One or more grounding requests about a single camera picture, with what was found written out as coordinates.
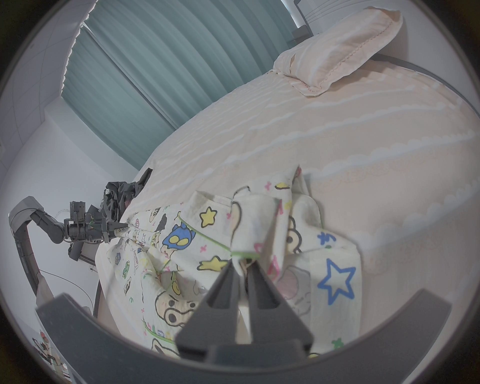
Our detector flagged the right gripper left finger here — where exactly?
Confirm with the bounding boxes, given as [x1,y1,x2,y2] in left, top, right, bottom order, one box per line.
[175,258,241,355]

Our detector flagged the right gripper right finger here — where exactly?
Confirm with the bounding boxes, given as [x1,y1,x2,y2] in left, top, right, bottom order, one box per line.
[245,259,314,356]

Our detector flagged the white printed pyjama top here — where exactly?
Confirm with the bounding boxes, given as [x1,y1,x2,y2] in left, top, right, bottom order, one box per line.
[95,165,362,361]

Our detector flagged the black garment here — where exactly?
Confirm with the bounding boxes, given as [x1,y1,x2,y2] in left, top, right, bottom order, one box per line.
[102,167,154,222]

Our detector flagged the blue-green curtain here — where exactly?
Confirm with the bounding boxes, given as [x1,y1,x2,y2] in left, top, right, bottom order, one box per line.
[60,28,177,171]
[84,0,301,130]

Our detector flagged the bed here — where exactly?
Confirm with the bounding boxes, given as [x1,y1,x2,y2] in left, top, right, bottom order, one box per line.
[92,0,480,362]

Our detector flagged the pale pink striped pillow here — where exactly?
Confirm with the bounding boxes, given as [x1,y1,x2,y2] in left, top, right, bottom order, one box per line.
[273,8,404,97]

